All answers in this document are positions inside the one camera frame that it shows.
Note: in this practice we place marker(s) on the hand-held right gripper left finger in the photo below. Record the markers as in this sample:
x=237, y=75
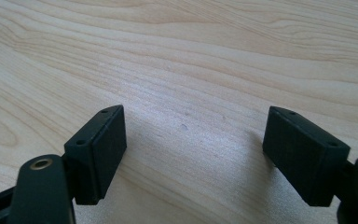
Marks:
x=98, y=155

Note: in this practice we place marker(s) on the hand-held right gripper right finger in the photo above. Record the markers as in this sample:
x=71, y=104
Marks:
x=301, y=155

